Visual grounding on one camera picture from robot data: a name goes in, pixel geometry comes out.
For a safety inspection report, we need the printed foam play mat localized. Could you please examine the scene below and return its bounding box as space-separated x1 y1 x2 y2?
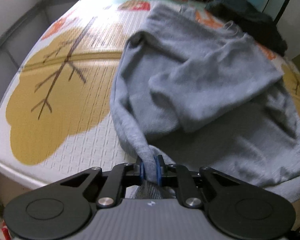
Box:
0 0 300 190

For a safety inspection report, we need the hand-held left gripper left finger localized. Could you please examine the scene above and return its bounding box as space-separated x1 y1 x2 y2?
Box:
60 158 143 208

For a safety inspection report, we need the grey sweatshirt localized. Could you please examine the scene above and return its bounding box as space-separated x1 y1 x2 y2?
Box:
110 4 300 203

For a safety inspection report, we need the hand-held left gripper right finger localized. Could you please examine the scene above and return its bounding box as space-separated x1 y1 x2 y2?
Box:
156 155 243 208

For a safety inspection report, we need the dark green garment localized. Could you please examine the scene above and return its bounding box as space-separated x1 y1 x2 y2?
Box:
205 0 288 57

